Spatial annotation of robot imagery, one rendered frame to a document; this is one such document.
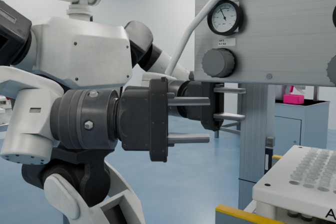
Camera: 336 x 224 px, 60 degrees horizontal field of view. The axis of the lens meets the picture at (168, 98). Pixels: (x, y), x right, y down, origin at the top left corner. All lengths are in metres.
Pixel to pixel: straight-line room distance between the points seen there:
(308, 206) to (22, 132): 0.38
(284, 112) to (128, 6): 3.97
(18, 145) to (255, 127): 0.47
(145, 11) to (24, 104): 5.90
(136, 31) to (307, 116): 2.39
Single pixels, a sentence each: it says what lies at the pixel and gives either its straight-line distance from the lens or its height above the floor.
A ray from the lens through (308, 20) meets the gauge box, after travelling 0.32.
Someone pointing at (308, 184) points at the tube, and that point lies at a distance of 0.43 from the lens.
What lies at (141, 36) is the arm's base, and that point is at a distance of 0.92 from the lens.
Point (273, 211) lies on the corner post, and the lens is 0.43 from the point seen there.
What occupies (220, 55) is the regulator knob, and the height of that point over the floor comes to 1.16.
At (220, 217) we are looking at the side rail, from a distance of 0.43.
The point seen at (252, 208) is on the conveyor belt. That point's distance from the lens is 0.52.
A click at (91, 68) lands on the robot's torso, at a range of 0.70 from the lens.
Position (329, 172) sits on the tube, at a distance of 0.47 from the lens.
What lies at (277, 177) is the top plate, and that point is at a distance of 0.46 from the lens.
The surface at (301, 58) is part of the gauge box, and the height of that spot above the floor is 1.16.
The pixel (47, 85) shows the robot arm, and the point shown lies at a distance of 0.47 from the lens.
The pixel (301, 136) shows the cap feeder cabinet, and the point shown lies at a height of 0.47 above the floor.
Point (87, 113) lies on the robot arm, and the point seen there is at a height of 1.09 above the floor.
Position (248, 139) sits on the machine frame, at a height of 0.99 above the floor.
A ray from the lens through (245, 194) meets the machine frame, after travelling 0.73.
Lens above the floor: 1.16
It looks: 7 degrees down
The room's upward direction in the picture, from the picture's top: straight up
